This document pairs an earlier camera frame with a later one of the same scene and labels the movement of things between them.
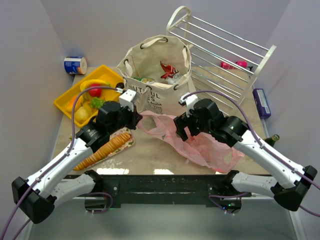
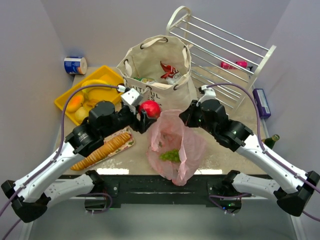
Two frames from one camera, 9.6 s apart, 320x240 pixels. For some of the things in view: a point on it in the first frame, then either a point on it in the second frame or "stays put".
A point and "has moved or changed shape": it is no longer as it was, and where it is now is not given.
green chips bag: [145, 80] stays put
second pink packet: [242, 63] stays put
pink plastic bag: [209, 151] has moved or changed shape
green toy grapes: [96, 102] has moved or changed shape
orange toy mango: [69, 107] stays put
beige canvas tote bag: [158, 70] stays put
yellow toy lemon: [81, 115] stays put
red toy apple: [95, 92] → [152, 108]
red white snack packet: [171, 74] stays put
